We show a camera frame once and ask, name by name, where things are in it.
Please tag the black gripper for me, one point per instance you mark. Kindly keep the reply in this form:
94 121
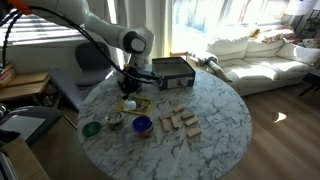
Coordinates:
131 80

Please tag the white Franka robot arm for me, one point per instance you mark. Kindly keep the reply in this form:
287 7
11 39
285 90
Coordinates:
83 16

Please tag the open glass container with foil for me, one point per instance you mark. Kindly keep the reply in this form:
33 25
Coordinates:
115 120

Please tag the dark blue open box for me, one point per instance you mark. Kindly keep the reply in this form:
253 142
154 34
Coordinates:
173 71

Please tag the yellow children's book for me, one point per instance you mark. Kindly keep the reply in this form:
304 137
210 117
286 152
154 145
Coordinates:
145 105

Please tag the blue lidded jar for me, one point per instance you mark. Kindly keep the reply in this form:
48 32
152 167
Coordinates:
142 125

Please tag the wooden block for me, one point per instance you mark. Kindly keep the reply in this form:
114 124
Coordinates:
166 125
194 132
179 108
166 116
188 115
192 121
175 122

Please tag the grey office chair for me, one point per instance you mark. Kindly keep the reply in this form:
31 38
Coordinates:
90 63

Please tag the green round lid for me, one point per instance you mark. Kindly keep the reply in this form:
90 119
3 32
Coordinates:
91 129

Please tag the wooden chair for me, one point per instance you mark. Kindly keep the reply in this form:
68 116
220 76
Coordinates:
179 56

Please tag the cream curtain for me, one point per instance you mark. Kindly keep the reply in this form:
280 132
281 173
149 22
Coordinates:
143 26

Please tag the grey sofa blanket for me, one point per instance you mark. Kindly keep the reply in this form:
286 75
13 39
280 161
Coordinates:
213 66

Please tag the grey padded seat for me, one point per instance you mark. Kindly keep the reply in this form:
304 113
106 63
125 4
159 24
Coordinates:
30 123

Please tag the wooden desk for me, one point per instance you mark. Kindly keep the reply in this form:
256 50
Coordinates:
23 85

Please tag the window blinds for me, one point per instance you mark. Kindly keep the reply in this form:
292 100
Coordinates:
40 31

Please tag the stack of books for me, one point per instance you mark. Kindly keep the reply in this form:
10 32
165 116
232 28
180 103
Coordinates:
6 75

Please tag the white sofa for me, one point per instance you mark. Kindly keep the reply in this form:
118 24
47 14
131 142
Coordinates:
266 63

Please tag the colourful patterned pillow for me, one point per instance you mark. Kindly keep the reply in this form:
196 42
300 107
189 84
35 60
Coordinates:
273 37

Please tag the dark coffee table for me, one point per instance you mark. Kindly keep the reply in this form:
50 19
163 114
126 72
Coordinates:
311 81

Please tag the white floor lamp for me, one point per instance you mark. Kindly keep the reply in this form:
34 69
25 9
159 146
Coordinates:
296 8

